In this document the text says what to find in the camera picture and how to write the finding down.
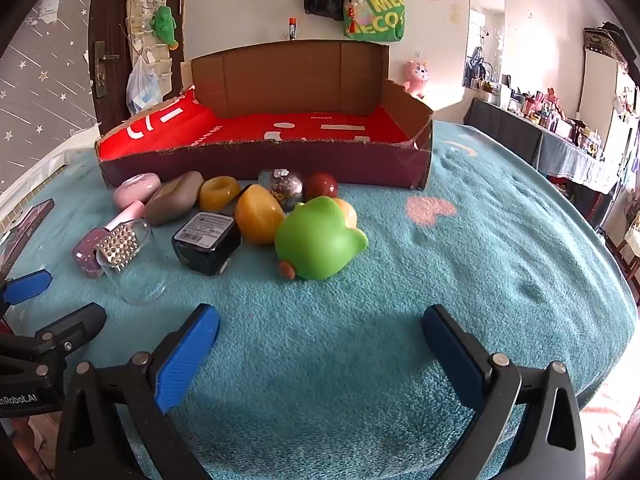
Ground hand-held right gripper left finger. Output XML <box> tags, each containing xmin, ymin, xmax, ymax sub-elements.
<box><xmin>54</xmin><ymin>303</ymin><xmax>221</xmax><ymax>480</ymax></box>

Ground cluster of bottles and cosmetics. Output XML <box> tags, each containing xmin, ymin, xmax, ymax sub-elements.
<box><xmin>470</xmin><ymin>75</ymin><xmax>606</xmax><ymax>151</ymax></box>

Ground clear hanging pocket organizer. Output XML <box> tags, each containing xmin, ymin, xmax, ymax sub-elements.
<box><xmin>121</xmin><ymin>0</ymin><xmax>173</xmax><ymax>111</ymax></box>

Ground grey-brown square compact case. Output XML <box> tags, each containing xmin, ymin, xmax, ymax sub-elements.
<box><xmin>145</xmin><ymin>170</ymin><xmax>205</xmax><ymax>227</ymax></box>

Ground glitter ball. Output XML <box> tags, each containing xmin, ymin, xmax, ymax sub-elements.
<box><xmin>269</xmin><ymin>169</ymin><xmax>306</xmax><ymax>212</ymax></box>

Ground dark red ball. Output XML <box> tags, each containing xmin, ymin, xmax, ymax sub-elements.
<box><xmin>305</xmin><ymin>172</ymin><xmax>340</xmax><ymax>202</ymax></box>

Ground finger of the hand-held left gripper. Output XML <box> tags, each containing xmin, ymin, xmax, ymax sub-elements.
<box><xmin>0</xmin><ymin>268</ymin><xmax>53</xmax><ymax>311</ymax></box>
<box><xmin>0</xmin><ymin>302</ymin><xmax>108</xmax><ymax>386</ymax></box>

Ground green plush toy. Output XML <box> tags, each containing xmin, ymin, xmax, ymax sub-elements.
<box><xmin>151</xmin><ymin>6</ymin><xmax>180</xmax><ymax>51</ymax></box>

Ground amber dome-shaped block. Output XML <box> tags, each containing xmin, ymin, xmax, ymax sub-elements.
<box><xmin>235</xmin><ymin>184</ymin><xmax>286</xmax><ymax>246</ymax></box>

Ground amber ring-shaped holder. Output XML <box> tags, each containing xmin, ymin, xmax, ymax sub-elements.
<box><xmin>198</xmin><ymin>175</ymin><xmax>242</xmax><ymax>212</ymax></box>

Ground patterned dark bag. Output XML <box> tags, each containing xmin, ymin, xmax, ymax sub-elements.
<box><xmin>582</xmin><ymin>21</ymin><xmax>640</xmax><ymax>66</ymax></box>

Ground cardboard box with red lining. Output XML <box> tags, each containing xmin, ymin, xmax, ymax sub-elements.
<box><xmin>95</xmin><ymin>40</ymin><xmax>435</xmax><ymax>192</ymax></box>

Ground dark brown door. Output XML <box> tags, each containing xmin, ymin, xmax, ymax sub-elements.
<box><xmin>87</xmin><ymin>0</ymin><xmax>188</xmax><ymax>126</ymax></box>

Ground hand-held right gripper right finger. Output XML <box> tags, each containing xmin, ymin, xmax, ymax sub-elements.
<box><xmin>421</xmin><ymin>304</ymin><xmax>587</xmax><ymax>480</ymax></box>

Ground wall mirror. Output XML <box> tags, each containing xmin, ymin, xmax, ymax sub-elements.
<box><xmin>462</xmin><ymin>0</ymin><xmax>506</xmax><ymax>93</ymax></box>

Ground pink bed sheet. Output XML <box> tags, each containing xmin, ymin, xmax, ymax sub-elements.
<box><xmin>575</xmin><ymin>375</ymin><xmax>640</xmax><ymax>480</ymax></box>

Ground white plastic bag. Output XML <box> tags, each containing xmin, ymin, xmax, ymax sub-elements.
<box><xmin>126</xmin><ymin>57</ymin><xmax>165</xmax><ymax>115</ymax></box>

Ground metal door handle plate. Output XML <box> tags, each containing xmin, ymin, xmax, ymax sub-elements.
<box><xmin>94</xmin><ymin>41</ymin><xmax>121</xmax><ymax>98</ymax></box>

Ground wooden chair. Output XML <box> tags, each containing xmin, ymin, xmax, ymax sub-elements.
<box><xmin>605</xmin><ymin>195</ymin><xmax>640</xmax><ymax>306</ymax></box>

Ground smartphone with dark case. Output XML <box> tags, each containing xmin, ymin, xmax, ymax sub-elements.
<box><xmin>0</xmin><ymin>198</ymin><xmax>56</xmax><ymax>281</ymax></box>

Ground green tote bag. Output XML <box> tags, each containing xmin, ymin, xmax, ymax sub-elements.
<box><xmin>343</xmin><ymin>0</ymin><xmax>407</xmax><ymax>42</ymax></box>

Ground pink plush toy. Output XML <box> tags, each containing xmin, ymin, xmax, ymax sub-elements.
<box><xmin>400</xmin><ymin>60</ymin><xmax>432</xmax><ymax>100</ymax></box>

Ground table with grey cloth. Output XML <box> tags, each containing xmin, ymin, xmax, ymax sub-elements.
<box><xmin>462</xmin><ymin>97</ymin><xmax>621</xmax><ymax>231</ymax></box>

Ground white cabinet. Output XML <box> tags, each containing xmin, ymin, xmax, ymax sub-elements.
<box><xmin>580</xmin><ymin>47</ymin><xmax>640</xmax><ymax>161</ymax></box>

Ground clear glass cup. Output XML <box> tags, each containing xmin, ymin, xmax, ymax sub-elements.
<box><xmin>96</xmin><ymin>218</ymin><xmax>170</xmax><ymax>306</ymax></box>

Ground purple nail polish bottle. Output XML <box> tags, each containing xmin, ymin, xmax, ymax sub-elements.
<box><xmin>71</xmin><ymin>200</ymin><xmax>146</xmax><ymax>279</ymax></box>

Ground pink rounded compact device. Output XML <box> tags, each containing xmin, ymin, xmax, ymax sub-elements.
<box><xmin>113</xmin><ymin>172</ymin><xmax>163</xmax><ymax>210</ymax></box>

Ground gold studded roller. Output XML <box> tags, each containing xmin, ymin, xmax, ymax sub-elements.
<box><xmin>96</xmin><ymin>224</ymin><xmax>138</xmax><ymax>273</ymax></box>

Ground green frog toy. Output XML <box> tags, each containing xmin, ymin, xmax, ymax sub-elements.
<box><xmin>274</xmin><ymin>196</ymin><xmax>370</xmax><ymax>281</ymax></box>

